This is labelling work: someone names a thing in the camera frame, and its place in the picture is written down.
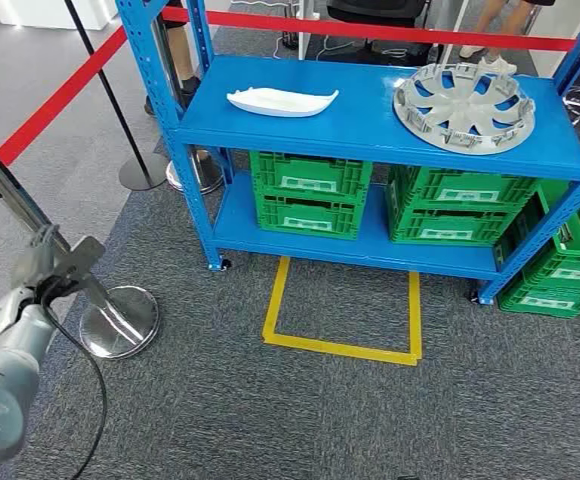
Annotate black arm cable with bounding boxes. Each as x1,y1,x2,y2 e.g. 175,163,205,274
39,278,108,480

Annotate grey wheel hubcap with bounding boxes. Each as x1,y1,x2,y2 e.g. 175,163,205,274
393,62,537,156

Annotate white platform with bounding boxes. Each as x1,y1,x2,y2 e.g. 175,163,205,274
0,0,117,32

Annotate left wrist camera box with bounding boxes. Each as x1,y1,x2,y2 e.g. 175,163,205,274
39,236,106,303

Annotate person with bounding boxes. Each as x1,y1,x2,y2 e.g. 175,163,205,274
458,0,557,77
144,0,202,117

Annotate white curved plastic part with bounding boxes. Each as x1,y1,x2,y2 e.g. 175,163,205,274
226,86,340,119

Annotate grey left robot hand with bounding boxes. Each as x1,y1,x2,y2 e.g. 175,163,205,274
11,223,64,289

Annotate blue metal shelf rack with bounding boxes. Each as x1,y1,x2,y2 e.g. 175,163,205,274
115,0,580,306

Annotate black office chair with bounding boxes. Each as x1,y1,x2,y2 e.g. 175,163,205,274
325,0,433,68

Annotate thin black pole stand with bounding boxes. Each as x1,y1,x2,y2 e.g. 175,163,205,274
64,0,169,193

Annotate chrome stanchion post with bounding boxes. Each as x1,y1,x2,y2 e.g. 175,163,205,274
150,13,224,197
0,147,161,360

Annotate white cabinet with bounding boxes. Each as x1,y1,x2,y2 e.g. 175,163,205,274
528,0,580,79

